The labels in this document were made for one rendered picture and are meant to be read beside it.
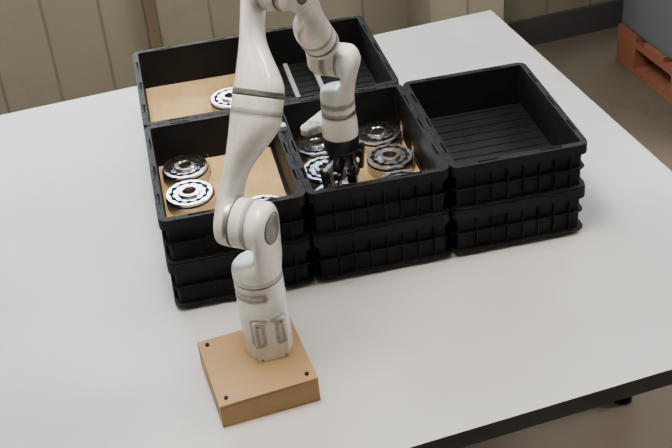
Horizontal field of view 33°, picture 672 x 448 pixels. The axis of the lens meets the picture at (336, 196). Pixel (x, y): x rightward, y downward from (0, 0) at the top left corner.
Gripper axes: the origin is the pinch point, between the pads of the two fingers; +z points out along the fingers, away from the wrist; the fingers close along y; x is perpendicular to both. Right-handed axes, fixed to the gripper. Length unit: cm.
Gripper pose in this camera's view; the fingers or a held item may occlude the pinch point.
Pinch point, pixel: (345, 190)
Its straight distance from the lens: 245.2
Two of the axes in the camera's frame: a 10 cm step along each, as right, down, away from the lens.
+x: -8.3, -2.5, 5.0
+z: 0.8, 8.3, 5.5
